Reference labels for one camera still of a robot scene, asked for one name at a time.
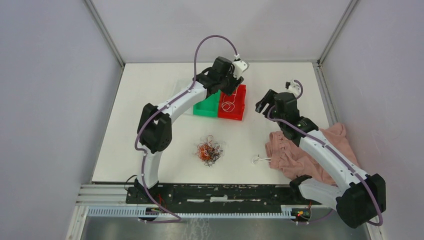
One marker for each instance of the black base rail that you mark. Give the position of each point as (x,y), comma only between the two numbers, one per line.
(195,198)

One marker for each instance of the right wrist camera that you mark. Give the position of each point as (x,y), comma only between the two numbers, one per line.
(295,87)

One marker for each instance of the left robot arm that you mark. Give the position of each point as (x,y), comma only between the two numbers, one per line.
(154,132)

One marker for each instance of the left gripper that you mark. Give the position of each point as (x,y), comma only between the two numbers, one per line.
(235,83)

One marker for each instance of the clear plastic bin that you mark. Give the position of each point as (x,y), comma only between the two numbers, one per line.
(179,86)

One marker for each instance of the blue cable duct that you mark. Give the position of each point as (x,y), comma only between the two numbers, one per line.
(150,212)

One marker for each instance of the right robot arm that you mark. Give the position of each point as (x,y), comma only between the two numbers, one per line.
(357,196)

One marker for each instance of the pink cloth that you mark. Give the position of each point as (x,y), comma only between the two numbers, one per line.
(294,162)

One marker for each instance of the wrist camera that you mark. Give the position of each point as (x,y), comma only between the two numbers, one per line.
(295,87)
(240,66)

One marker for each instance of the green plastic bin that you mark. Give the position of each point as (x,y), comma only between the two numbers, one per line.
(208,107)

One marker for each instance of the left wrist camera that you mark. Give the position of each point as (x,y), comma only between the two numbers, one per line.
(240,66)

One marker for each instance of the red plastic bin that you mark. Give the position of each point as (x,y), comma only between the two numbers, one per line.
(232,107)

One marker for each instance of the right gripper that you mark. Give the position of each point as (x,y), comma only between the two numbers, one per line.
(269,98)

